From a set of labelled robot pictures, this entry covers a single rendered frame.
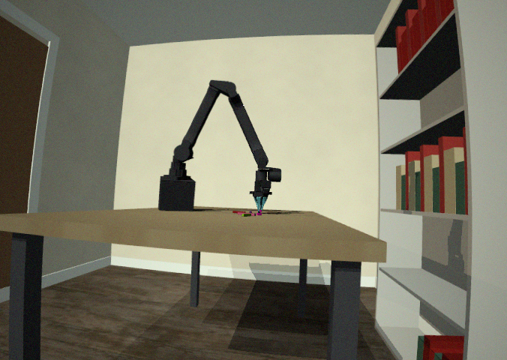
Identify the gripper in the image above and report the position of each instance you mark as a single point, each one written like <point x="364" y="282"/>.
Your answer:
<point x="260" y="198"/>

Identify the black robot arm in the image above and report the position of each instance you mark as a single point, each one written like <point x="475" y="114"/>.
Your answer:
<point x="183" y="152"/>

